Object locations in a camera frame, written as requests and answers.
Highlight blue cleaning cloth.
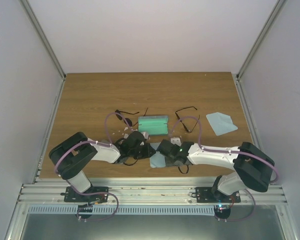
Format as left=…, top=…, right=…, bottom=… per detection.
left=149, top=142, right=166, bottom=168
left=206, top=112, right=238, bottom=136

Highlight blue green glasses case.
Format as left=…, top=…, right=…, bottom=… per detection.
left=138, top=115, right=169, bottom=136

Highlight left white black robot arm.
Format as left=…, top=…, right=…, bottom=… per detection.
left=48, top=131, right=156, bottom=202

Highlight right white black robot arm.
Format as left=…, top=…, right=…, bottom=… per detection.
left=156, top=140, right=275, bottom=203

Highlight dark lens sunglasses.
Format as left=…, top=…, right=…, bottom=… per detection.
left=114, top=109, right=140, bottom=127

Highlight grey glasses case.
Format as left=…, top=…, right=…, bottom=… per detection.
left=98, top=137, right=129, bottom=164

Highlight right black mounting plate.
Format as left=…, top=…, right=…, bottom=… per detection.
left=191, top=187, right=241, bottom=204

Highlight black mounting plate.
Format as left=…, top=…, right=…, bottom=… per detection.
left=191, top=187, right=241, bottom=204
left=60, top=186, right=109, bottom=204

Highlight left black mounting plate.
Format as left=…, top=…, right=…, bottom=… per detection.
left=60, top=186, right=109, bottom=204

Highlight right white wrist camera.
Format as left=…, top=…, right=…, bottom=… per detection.
left=170, top=137, right=182, bottom=146

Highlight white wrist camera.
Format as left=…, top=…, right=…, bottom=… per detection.
left=170, top=137, right=182, bottom=146
left=142, top=131, right=150, bottom=140

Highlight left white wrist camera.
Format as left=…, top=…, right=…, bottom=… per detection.
left=142, top=131, right=150, bottom=140

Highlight black frame clear glasses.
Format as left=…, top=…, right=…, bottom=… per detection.
left=174, top=106, right=200, bottom=134

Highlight slotted grey cable duct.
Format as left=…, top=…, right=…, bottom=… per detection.
left=28, top=204, right=215, bottom=217

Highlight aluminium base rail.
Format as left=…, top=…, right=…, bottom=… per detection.
left=17, top=177, right=288, bottom=206

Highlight left aluminium frame post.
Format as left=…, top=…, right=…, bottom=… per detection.
left=19, top=0, right=67, bottom=80

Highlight aluminium frame post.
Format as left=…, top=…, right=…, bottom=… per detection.
left=19, top=0, right=67, bottom=80
left=235, top=0, right=288, bottom=80

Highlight right aluminium frame post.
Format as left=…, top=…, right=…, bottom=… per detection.
left=235, top=0, right=288, bottom=80

